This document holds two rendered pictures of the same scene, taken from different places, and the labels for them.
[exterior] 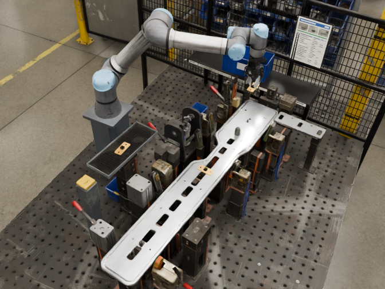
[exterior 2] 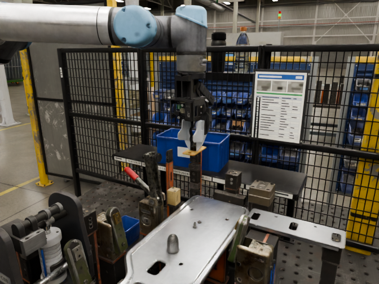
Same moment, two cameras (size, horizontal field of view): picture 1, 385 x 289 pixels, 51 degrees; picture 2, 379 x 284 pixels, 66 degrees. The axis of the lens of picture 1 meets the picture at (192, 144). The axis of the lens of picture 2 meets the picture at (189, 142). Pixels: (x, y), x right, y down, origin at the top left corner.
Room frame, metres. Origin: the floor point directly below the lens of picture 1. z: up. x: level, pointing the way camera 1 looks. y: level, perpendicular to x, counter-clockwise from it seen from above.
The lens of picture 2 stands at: (1.01, -0.27, 1.51)
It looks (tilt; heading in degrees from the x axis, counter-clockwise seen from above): 17 degrees down; 357
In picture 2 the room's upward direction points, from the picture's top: straight up
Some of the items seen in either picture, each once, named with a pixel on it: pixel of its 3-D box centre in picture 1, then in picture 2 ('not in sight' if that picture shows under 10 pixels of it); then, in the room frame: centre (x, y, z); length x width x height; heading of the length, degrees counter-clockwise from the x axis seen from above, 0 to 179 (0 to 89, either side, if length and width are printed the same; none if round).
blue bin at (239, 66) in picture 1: (247, 61); (193, 148); (2.29, -0.34, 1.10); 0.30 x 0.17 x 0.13; 64
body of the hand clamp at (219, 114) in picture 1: (221, 127); (152, 245); (1.88, -0.18, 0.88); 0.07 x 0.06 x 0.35; 58
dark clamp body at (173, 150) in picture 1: (171, 172); not in sight; (1.48, 0.11, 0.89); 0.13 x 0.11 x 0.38; 58
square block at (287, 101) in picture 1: (283, 120); (259, 228); (1.96, -0.57, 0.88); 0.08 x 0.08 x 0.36; 58
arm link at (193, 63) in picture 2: (258, 50); (192, 64); (1.77, -0.31, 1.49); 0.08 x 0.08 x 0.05
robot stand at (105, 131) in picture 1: (112, 136); not in sight; (1.73, 0.48, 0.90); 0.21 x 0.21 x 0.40; 65
